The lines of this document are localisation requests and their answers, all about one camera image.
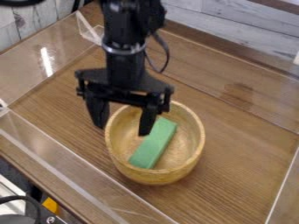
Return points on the clear acrylic corner bracket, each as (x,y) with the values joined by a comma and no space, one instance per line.
(91,33)

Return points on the yellow and black device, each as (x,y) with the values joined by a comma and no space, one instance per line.
(53,213)

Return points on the brown wooden bowl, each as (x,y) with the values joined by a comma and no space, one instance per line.
(161,158)

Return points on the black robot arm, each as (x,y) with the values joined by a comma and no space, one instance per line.
(131,21)

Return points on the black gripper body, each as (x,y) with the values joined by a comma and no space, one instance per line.
(125,82)

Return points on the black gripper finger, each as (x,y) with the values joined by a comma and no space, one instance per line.
(147,119)
(99,111)

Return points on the green rectangular block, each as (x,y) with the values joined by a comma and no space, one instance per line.
(151,148)

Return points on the clear acrylic tray wall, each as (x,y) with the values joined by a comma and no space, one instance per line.
(85,190)

